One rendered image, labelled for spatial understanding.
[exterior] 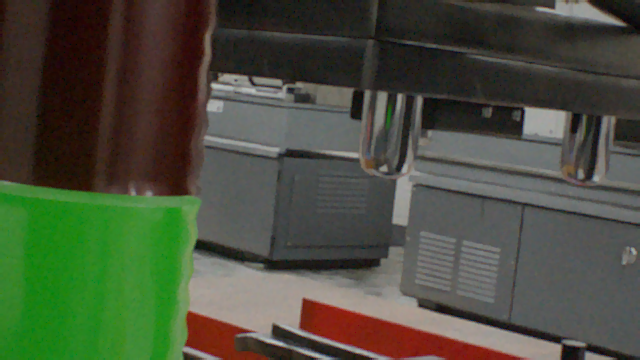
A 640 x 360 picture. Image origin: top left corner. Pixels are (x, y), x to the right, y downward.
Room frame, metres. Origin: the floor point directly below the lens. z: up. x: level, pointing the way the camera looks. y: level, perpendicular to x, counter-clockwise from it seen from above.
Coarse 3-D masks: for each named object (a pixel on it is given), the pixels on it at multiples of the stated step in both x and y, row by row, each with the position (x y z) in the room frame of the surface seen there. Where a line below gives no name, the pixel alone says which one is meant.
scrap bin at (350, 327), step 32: (192, 320) 0.78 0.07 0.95; (224, 320) 0.76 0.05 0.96; (320, 320) 0.87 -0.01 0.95; (352, 320) 0.85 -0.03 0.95; (384, 320) 0.83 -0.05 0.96; (224, 352) 0.76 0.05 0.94; (384, 352) 0.83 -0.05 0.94; (416, 352) 0.81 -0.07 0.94; (448, 352) 0.79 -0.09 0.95; (480, 352) 0.77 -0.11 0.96
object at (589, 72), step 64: (256, 0) 0.45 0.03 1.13; (320, 0) 0.42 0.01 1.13; (384, 0) 0.41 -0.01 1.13; (448, 0) 0.43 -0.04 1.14; (512, 0) 0.49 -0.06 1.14; (256, 64) 0.44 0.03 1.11; (320, 64) 0.42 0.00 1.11; (384, 64) 0.41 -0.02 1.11; (448, 64) 0.43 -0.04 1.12; (512, 64) 0.46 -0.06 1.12; (576, 64) 0.49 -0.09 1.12; (384, 128) 0.43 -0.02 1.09; (448, 128) 0.47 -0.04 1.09; (512, 128) 0.50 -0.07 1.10; (576, 128) 0.52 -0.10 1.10
